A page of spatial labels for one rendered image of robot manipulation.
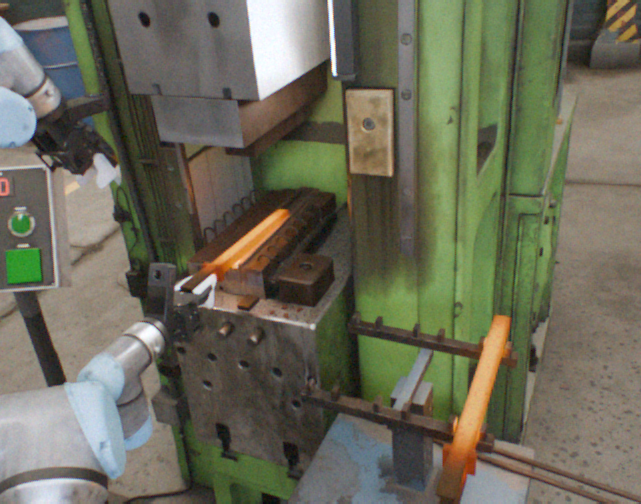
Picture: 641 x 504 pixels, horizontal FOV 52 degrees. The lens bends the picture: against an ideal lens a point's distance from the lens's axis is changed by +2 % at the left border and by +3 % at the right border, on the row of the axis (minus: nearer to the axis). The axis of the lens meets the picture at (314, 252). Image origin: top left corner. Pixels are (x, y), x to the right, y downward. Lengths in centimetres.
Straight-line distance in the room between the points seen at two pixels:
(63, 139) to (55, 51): 470
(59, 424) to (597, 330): 246
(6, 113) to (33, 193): 66
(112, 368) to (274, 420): 55
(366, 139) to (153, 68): 43
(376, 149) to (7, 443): 83
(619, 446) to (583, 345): 54
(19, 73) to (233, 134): 39
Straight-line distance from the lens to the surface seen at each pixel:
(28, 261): 159
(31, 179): 161
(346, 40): 124
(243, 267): 142
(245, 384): 154
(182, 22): 127
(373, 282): 147
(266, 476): 174
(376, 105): 127
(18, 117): 97
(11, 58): 112
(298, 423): 154
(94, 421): 79
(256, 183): 187
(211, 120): 130
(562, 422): 251
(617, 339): 294
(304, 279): 137
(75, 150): 120
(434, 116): 127
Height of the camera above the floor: 169
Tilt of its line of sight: 29 degrees down
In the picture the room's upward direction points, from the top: 5 degrees counter-clockwise
